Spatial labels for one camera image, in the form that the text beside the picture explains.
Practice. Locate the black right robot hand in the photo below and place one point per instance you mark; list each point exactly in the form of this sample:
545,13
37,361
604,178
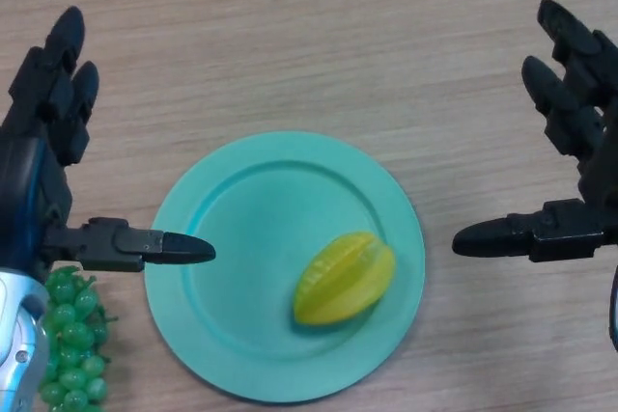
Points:
584,108

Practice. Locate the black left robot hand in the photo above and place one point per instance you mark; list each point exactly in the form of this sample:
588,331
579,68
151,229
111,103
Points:
29,190

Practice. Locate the yellow starfruit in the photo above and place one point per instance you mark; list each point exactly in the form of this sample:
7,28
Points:
345,279

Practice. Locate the green round plate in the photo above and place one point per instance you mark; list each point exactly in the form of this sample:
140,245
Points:
241,286

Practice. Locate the green grape bunch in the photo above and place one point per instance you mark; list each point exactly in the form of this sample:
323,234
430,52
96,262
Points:
72,344

